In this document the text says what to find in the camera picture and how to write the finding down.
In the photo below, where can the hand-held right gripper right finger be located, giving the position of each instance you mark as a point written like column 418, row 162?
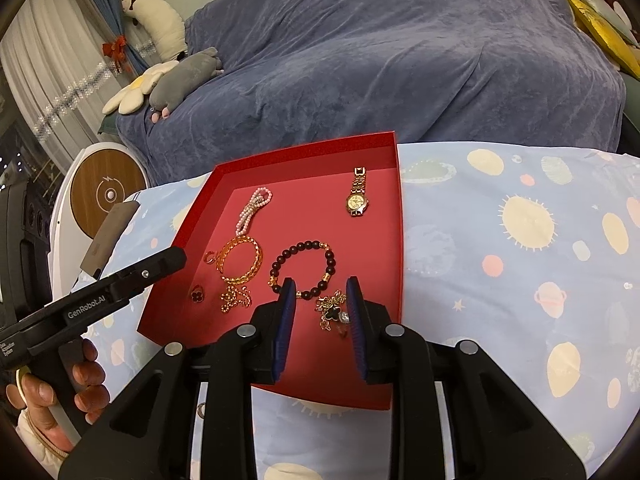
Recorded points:
column 357, row 325

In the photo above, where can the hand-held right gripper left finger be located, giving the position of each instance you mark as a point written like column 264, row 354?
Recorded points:
column 282, row 325

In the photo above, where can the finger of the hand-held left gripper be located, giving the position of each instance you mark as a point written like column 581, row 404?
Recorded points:
column 155, row 265

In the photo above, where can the gold bangle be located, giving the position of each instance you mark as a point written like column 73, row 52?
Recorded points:
column 242, row 275

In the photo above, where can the red cardboard box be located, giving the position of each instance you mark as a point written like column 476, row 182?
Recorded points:
column 300, row 210

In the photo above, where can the gold wrist watch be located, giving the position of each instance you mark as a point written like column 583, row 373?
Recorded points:
column 356, row 202

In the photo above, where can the person's left hand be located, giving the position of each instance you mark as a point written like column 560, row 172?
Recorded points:
column 87, row 375

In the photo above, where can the grey flat phone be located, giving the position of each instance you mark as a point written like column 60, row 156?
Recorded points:
column 107, row 235

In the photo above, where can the white round wood-faced appliance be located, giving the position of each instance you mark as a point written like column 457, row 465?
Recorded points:
column 105, row 190

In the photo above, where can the cream flower plush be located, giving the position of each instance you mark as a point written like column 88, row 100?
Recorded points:
column 135, row 90

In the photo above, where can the grey plush toy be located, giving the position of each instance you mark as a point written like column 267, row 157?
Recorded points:
column 185, row 75

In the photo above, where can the red curtain bow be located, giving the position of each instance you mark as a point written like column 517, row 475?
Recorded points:
column 116, row 47

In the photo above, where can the white curtain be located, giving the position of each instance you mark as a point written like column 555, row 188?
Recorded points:
column 50, row 60

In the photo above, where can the long white plush toy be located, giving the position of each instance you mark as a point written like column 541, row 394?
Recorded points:
column 160, row 25

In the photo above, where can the blue-covered sofa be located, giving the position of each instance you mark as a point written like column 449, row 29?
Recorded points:
column 400, row 60

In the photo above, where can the blue curtain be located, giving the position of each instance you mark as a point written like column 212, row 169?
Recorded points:
column 105, row 0

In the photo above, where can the yellow cushion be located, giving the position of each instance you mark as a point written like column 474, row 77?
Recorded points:
column 605, row 35

